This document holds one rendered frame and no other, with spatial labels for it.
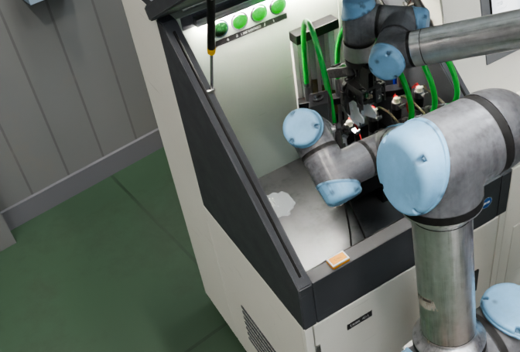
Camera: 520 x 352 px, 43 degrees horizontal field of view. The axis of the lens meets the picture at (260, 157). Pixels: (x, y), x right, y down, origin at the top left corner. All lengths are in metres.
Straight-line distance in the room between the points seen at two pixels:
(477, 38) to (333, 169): 0.37
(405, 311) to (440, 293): 0.98
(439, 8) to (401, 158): 1.07
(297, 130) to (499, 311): 0.47
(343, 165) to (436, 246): 0.34
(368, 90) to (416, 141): 0.75
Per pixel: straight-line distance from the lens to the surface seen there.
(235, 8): 1.74
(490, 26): 1.34
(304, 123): 1.23
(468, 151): 0.87
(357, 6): 1.50
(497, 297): 1.22
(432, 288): 1.02
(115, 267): 3.13
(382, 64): 1.38
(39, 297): 3.16
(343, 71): 1.63
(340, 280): 1.69
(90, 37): 3.25
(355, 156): 1.26
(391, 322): 1.99
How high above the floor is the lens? 2.21
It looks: 39 degrees down
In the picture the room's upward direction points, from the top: 10 degrees counter-clockwise
